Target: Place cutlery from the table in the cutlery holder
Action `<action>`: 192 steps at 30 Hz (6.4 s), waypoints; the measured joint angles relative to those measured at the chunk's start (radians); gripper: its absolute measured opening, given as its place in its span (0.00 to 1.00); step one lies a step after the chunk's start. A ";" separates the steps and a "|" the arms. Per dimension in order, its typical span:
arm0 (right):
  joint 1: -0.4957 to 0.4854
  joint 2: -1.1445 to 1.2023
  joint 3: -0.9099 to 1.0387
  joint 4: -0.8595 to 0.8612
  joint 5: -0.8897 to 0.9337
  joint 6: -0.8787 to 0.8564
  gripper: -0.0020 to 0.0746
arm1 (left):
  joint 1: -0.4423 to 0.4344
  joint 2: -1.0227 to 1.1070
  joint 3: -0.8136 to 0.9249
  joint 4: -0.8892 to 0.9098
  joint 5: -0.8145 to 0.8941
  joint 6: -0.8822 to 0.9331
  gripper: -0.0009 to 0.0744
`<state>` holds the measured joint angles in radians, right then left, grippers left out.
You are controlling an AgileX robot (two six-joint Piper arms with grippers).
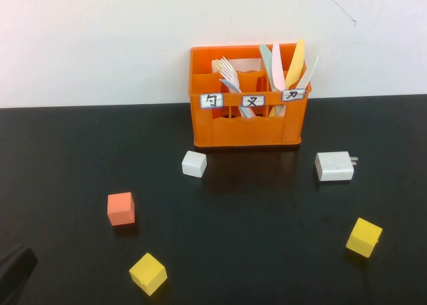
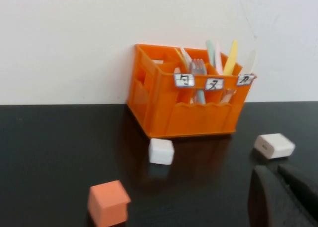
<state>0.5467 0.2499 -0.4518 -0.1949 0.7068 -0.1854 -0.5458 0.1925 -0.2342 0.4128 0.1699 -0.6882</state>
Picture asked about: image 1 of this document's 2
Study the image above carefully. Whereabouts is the white knife character label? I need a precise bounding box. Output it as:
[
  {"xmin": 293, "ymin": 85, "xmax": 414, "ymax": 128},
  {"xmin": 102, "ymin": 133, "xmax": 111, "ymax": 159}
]
[{"xmin": 280, "ymin": 88, "xmax": 306, "ymax": 102}]

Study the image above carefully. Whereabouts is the light blue plastic knife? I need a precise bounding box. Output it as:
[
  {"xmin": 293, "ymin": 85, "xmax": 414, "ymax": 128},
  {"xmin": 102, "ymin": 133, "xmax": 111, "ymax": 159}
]
[{"xmin": 259, "ymin": 43, "xmax": 278, "ymax": 93}]

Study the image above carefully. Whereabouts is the pink plastic fork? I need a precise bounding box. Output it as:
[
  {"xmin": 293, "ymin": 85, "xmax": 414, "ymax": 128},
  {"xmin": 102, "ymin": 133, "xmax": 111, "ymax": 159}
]
[{"xmin": 218, "ymin": 57, "xmax": 240, "ymax": 93}]

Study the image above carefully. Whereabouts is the orange plastic cutlery holder crate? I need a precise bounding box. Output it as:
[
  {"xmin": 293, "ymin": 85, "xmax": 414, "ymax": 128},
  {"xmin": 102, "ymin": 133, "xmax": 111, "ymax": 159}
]
[{"xmin": 189, "ymin": 43, "xmax": 314, "ymax": 149}]

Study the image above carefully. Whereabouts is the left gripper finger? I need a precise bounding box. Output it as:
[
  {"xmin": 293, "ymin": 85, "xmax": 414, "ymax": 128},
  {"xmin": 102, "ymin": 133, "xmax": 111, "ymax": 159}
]
[
  {"xmin": 0, "ymin": 247, "xmax": 39, "ymax": 305},
  {"xmin": 0, "ymin": 244, "xmax": 26, "ymax": 265}
]

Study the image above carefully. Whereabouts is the white power adapter plug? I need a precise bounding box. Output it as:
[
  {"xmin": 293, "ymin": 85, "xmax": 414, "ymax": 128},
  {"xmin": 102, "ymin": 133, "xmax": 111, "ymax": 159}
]
[{"xmin": 314, "ymin": 151, "xmax": 358, "ymax": 182}]

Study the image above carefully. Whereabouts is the white fork character label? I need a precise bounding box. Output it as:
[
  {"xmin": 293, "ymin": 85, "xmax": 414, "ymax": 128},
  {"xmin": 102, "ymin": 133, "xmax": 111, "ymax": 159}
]
[{"xmin": 240, "ymin": 94, "xmax": 266, "ymax": 108}]

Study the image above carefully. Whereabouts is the white foam cube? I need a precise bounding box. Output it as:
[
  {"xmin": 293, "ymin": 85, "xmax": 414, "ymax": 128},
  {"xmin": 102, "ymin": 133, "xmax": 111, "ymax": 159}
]
[{"xmin": 181, "ymin": 150, "xmax": 207, "ymax": 178}]

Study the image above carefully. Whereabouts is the yellow plastic knife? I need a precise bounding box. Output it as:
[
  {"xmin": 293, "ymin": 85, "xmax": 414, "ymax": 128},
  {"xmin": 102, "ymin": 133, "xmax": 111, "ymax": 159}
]
[{"xmin": 270, "ymin": 39, "xmax": 306, "ymax": 117}]

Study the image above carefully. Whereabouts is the pink plastic knife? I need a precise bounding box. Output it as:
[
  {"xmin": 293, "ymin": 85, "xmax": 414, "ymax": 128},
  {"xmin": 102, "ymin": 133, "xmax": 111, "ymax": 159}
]
[{"xmin": 270, "ymin": 43, "xmax": 286, "ymax": 93}]

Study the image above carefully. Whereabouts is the salmon orange foam cube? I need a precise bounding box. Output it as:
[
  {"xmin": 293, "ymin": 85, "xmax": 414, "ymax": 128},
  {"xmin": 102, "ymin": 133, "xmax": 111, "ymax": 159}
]
[{"xmin": 107, "ymin": 192, "xmax": 136, "ymax": 227}]

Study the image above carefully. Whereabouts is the yellow foam cube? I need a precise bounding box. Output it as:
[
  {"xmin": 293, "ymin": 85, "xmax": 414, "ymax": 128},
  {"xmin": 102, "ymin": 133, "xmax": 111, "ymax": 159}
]
[
  {"xmin": 129, "ymin": 252, "xmax": 168, "ymax": 297},
  {"xmin": 345, "ymin": 217, "xmax": 383, "ymax": 260}
]

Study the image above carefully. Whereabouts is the light blue plastic fork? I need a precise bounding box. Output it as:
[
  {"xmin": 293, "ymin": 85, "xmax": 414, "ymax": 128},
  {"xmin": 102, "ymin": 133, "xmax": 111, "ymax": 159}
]
[{"xmin": 219, "ymin": 79, "xmax": 256, "ymax": 119}]

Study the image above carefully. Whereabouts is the white spoon character label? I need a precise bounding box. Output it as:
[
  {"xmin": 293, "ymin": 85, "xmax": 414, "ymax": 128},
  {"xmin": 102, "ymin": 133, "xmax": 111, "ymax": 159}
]
[{"xmin": 199, "ymin": 93, "xmax": 224, "ymax": 109}]

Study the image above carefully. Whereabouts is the white plastic knife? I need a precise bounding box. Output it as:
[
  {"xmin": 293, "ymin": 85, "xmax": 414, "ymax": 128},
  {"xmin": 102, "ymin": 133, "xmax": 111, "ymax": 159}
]
[{"xmin": 295, "ymin": 55, "xmax": 320, "ymax": 91}]

